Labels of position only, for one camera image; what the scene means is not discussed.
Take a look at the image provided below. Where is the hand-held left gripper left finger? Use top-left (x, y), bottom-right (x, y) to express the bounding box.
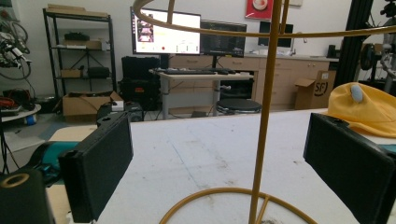
top-left (58, 111), bottom-right (134, 224)

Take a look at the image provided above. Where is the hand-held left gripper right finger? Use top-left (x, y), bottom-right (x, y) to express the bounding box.
top-left (303, 112), bottom-right (396, 224)

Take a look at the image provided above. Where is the yellow cap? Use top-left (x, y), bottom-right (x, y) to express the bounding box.
top-left (325, 81), bottom-right (396, 139)

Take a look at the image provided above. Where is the gold metal wire stand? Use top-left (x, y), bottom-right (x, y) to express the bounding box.
top-left (133, 0), bottom-right (396, 224)

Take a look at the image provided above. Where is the teal chair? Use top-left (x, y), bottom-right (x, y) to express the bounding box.
top-left (23, 140), bottom-right (80, 187)

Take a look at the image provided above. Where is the open cardboard box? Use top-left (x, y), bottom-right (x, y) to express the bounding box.
top-left (62, 90), bottom-right (124, 118)

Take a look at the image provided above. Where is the printed cardboard box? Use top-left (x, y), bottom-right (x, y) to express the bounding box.
top-left (293, 69), bottom-right (337, 111)

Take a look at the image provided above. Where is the round white side table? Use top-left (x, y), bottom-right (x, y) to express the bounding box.
top-left (0, 104), bottom-right (42, 123)

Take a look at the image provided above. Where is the black equipment case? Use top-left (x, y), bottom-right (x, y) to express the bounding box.
top-left (120, 55), bottom-right (162, 111)

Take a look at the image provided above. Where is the wooden cabinet counter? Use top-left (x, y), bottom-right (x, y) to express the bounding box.
top-left (168, 53), bottom-right (340, 112)

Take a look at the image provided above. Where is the black metal shelving unit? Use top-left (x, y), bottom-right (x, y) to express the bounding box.
top-left (42, 4), bottom-right (118, 100)

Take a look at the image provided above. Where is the black round stool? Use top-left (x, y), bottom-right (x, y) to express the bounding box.
top-left (215, 98), bottom-right (263, 116)

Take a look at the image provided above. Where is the black keyboard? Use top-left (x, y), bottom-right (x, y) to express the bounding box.
top-left (163, 67), bottom-right (217, 76)

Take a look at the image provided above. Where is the white standing desk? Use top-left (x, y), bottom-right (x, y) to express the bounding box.
top-left (148, 67), bottom-right (255, 121)

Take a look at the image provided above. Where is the bright computer monitor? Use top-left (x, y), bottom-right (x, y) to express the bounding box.
top-left (130, 7), bottom-right (202, 56)

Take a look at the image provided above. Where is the small black monitor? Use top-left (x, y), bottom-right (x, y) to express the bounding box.
top-left (257, 21), bottom-right (294, 49)

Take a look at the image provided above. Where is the dark computer monitor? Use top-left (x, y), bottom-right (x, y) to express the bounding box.
top-left (200, 20), bottom-right (248, 59)

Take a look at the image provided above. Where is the black metal frame post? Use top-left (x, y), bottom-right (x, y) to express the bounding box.
top-left (332, 0), bottom-right (375, 90)

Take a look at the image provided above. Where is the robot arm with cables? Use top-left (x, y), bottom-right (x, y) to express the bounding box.
top-left (0, 18), bottom-right (33, 81)

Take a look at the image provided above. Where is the red wall poster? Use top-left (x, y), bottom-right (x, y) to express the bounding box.
top-left (245, 0), bottom-right (275, 21)

